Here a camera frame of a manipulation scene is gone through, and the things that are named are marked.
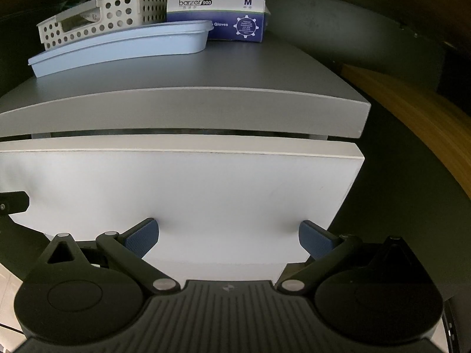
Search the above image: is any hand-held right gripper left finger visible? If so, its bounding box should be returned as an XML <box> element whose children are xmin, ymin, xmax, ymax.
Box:
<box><xmin>37</xmin><ymin>218</ymin><xmax>181</xmax><ymax>295</ymax></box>

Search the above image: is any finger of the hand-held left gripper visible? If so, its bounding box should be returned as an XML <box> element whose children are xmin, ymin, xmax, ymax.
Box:
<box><xmin>0</xmin><ymin>191</ymin><xmax>30</xmax><ymax>216</ymax></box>

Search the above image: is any blue white glove box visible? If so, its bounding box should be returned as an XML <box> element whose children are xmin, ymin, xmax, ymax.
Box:
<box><xmin>166</xmin><ymin>0</ymin><xmax>272</xmax><ymax>43</ymax></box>

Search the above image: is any light blue plastic tray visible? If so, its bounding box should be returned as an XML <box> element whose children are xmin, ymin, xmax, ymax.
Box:
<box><xmin>28</xmin><ymin>20</ymin><xmax>214</xmax><ymax>78</ymax></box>

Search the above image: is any white grey-topped drawer cabinet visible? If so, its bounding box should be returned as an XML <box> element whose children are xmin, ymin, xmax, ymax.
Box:
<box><xmin>0</xmin><ymin>31</ymin><xmax>370</xmax><ymax>284</ymax></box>

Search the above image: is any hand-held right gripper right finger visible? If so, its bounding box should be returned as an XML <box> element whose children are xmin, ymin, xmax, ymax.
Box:
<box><xmin>275</xmin><ymin>220</ymin><xmax>420</xmax><ymax>295</ymax></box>

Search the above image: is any white perforated plastic basket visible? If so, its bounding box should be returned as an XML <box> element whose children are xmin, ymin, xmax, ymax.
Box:
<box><xmin>37</xmin><ymin>0</ymin><xmax>177</xmax><ymax>51</ymax></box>

